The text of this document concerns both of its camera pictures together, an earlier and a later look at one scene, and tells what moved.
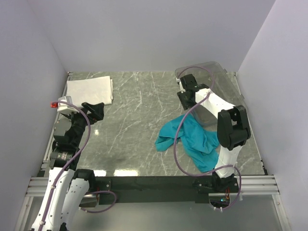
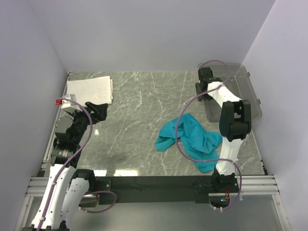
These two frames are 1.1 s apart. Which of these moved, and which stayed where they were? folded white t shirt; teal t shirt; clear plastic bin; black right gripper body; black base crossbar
Moved: clear plastic bin; black right gripper body
Stayed: black base crossbar; teal t shirt; folded white t shirt
